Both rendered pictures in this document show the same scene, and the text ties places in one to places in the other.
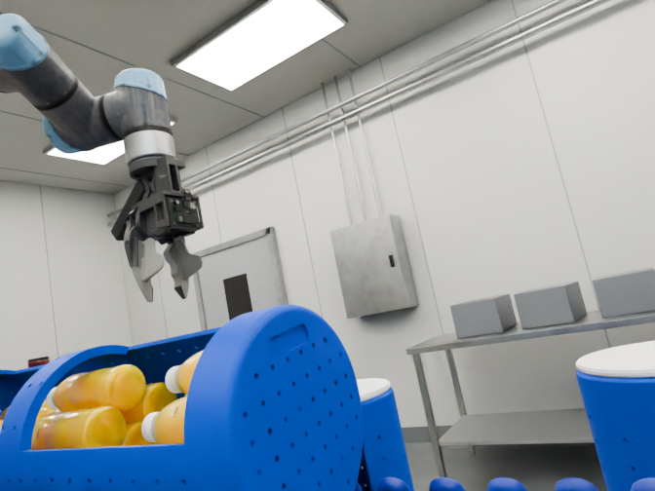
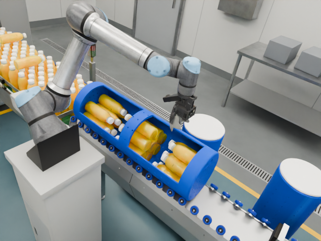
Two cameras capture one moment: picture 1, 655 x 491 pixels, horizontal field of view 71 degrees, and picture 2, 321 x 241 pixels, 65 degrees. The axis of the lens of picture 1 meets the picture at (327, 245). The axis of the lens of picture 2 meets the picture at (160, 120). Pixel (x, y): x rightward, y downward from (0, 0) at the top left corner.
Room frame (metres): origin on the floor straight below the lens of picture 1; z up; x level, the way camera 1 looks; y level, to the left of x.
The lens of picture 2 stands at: (-0.27, 0.27, 2.04)
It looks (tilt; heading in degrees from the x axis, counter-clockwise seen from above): 37 degrees down; 4
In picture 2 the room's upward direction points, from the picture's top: 10 degrees clockwise
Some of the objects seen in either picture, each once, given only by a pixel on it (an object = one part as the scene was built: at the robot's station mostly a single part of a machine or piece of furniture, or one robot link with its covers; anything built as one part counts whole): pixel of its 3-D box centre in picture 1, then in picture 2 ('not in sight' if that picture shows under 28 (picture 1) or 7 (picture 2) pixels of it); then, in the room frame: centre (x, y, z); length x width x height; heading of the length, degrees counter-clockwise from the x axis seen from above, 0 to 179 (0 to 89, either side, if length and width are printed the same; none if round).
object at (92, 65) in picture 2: not in sight; (93, 115); (1.56, 1.03, 0.55); 0.04 x 0.04 x 1.10; 60
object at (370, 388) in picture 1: (330, 395); (204, 126); (1.11, 0.06, 1.03); 0.28 x 0.28 x 0.01
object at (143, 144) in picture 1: (152, 154); (187, 88); (0.70, 0.24, 1.51); 0.08 x 0.08 x 0.05
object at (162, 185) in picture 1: (162, 201); (184, 104); (0.69, 0.24, 1.43); 0.09 x 0.08 x 0.12; 60
